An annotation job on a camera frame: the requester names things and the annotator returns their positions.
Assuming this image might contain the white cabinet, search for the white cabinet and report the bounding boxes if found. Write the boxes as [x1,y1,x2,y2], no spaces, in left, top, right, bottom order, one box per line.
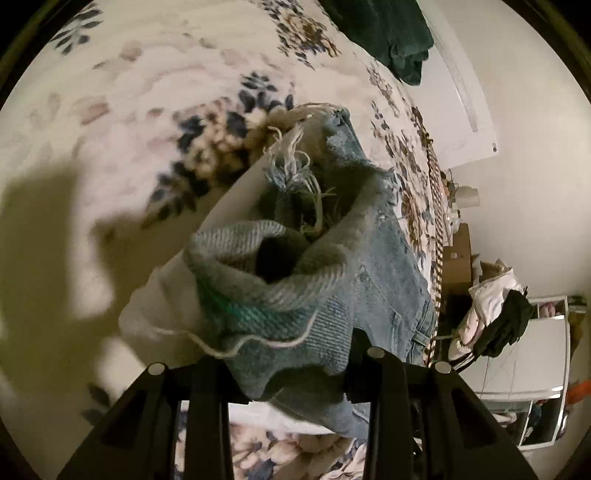
[462,295,573,448]

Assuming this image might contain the cardboard box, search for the cardboard box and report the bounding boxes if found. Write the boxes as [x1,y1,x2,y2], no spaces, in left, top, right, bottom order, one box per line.
[441,223,483,296]

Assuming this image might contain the pile of clothes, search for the pile of clothes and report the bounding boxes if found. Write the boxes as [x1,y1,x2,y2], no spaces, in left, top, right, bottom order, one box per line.
[447,261,536,365]

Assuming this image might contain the floral bed blanket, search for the floral bed blanket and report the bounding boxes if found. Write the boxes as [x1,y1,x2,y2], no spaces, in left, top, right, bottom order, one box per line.
[0,0,455,480]

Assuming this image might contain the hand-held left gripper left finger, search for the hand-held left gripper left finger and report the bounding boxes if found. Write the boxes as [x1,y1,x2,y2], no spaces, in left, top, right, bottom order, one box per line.
[55,355,245,480]

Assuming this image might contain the dark green garment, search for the dark green garment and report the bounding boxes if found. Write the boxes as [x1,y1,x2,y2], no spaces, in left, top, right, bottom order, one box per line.
[318,0,435,86]

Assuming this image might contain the blue denim pants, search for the blue denim pants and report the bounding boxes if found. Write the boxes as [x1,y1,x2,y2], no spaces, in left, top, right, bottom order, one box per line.
[119,104,438,438]

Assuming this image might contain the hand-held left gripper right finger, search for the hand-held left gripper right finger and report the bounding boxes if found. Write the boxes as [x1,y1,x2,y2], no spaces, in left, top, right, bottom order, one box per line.
[344,329,541,480]

